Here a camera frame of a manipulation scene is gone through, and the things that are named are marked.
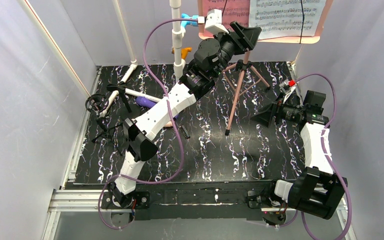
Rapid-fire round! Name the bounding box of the pink music stand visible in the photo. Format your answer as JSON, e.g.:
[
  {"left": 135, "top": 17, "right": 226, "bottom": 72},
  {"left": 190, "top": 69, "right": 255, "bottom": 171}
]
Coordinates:
[{"left": 197, "top": 0, "right": 335, "bottom": 137}]

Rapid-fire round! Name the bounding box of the pink sheet music page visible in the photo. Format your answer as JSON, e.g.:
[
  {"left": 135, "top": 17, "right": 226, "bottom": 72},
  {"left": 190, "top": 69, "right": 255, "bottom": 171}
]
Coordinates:
[{"left": 198, "top": 0, "right": 250, "bottom": 30}]

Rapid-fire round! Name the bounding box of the white sheet music page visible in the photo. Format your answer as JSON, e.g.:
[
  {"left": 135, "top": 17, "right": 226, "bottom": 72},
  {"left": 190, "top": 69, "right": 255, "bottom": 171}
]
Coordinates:
[{"left": 248, "top": 0, "right": 327, "bottom": 41}]

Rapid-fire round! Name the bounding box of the pink microphone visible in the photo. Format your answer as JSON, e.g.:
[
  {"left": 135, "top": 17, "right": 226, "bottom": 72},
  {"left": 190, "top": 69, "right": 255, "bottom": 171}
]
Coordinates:
[{"left": 164, "top": 122, "right": 173, "bottom": 128}]

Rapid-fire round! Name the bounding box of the purple microphone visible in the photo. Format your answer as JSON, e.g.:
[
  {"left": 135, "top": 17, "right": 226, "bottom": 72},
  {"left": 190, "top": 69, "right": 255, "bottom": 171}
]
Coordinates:
[{"left": 135, "top": 96, "right": 157, "bottom": 109}]

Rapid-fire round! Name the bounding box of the black round-base mic stand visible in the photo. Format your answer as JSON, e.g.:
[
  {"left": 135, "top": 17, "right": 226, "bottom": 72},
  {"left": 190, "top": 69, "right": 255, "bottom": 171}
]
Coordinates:
[{"left": 105, "top": 83, "right": 133, "bottom": 113}]

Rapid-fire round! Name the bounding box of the black tripod mic stand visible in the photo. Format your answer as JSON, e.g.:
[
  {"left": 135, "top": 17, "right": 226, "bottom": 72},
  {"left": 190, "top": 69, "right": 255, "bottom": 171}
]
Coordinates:
[{"left": 85, "top": 93, "right": 123, "bottom": 155}]

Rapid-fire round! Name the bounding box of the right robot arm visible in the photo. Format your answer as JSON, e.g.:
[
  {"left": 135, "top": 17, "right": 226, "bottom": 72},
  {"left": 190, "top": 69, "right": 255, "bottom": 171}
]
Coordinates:
[{"left": 250, "top": 90, "right": 345, "bottom": 220}]

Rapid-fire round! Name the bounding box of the orange clip on pipe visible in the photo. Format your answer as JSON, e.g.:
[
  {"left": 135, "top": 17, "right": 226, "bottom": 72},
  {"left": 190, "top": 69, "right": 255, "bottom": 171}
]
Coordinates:
[{"left": 180, "top": 47, "right": 193, "bottom": 60}]

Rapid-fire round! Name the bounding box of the blue clip on pipe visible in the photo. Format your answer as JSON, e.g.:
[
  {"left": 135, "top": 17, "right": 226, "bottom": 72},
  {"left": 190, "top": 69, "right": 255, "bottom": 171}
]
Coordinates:
[{"left": 180, "top": 13, "right": 200, "bottom": 28}]

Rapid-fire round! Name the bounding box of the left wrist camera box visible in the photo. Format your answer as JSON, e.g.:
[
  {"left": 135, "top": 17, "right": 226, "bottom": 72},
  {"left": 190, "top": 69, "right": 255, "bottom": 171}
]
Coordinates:
[{"left": 197, "top": 9, "right": 229, "bottom": 35}]

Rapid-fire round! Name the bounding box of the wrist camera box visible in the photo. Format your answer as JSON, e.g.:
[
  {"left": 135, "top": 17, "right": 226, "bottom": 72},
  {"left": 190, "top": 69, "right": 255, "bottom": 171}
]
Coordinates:
[
  {"left": 279, "top": 80, "right": 297, "bottom": 103},
  {"left": 197, "top": 9, "right": 229, "bottom": 35}
]

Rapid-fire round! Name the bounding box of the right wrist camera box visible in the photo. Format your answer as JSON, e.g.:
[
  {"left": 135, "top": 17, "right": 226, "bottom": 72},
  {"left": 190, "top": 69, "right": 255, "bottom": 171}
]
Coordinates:
[{"left": 279, "top": 80, "right": 297, "bottom": 103}]

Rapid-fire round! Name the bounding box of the white PVC pipe frame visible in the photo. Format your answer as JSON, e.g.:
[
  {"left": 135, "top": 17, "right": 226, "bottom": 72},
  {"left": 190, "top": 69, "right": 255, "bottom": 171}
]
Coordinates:
[{"left": 17, "top": 0, "right": 187, "bottom": 118}]

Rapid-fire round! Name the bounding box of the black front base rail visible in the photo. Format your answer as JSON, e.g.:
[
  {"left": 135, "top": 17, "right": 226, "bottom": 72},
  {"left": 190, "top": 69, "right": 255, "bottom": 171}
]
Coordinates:
[{"left": 99, "top": 178, "right": 307, "bottom": 221}]

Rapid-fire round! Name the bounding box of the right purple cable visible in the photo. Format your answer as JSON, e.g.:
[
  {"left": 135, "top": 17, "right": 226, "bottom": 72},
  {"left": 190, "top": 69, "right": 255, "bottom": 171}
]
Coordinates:
[{"left": 292, "top": 73, "right": 354, "bottom": 240}]

